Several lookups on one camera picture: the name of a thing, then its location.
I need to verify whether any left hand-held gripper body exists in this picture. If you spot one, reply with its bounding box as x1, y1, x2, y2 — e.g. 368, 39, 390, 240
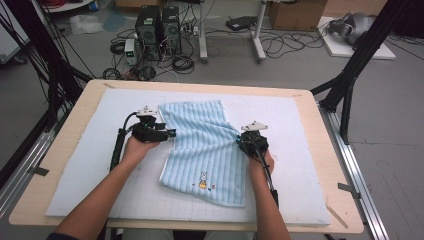
130, 106, 167, 144

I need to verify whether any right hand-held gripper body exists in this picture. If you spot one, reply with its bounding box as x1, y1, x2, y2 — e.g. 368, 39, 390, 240
239, 120, 270, 159

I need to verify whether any blue striped towel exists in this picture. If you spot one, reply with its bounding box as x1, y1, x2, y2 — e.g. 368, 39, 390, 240
157, 99, 248, 208

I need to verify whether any person's left hand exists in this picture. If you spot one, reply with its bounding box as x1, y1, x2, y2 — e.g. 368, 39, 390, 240
120, 135, 162, 168

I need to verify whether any person's right hand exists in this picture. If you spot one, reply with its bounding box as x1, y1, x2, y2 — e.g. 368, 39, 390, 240
246, 151, 276, 178

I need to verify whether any white foam mat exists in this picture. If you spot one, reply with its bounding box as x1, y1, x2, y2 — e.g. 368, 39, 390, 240
44, 88, 332, 226

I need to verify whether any white power supply unit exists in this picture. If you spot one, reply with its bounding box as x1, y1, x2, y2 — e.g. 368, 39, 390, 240
123, 38, 138, 66

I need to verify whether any large black computer tower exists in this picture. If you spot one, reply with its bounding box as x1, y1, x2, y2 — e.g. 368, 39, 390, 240
134, 5, 163, 62

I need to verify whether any slim black computer tower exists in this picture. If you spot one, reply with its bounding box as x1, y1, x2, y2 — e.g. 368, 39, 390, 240
161, 6, 183, 56

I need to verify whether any white desk leg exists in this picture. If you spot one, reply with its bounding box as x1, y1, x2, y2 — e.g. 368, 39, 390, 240
198, 0, 209, 64
251, 0, 268, 64

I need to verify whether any thin wooden stick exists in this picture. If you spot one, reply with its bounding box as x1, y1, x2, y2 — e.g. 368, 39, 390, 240
325, 203, 349, 229

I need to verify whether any flat black device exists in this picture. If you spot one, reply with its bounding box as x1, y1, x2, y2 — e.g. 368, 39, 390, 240
225, 15, 259, 32

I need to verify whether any black tape strip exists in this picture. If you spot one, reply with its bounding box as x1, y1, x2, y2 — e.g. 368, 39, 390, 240
28, 166, 50, 177

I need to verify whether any white floor board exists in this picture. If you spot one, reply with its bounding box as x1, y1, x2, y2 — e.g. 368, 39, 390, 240
316, 16, 397, 61

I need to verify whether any clear plastic bag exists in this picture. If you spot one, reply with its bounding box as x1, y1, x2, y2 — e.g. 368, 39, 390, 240
69, 13, 104, 36

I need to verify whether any brown cardboard box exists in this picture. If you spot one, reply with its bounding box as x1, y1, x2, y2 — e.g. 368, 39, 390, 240
269, 0, 328, 32

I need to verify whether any person's dark sleeve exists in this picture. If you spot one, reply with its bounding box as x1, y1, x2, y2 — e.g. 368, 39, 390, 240
46, 232, 80, 240

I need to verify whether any grey headset device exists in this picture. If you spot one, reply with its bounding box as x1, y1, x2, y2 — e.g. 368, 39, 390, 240
327, 12, 376, 46

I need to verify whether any thick black gripper cable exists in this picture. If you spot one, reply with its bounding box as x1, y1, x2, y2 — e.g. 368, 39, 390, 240
109, 111, 138, 172

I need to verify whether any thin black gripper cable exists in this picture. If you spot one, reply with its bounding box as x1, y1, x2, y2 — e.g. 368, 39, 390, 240
249, 139, 280, 208

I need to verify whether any coiled black cable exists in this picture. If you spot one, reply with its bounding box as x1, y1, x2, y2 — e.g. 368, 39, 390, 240
171, 54, 196, 75

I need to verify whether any tangle of black floor cables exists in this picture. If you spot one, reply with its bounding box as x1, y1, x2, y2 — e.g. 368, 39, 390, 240
259, 28, 331, 59

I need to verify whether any aluminium rail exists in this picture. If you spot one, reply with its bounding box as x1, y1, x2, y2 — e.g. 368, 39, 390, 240
318, 103, 391, 240
0, 109, 68, 218

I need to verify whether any black metal frame stand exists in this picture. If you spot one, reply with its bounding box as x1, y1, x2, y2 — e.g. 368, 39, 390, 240
0, 0, 94, 131
309, 0, 424, 145

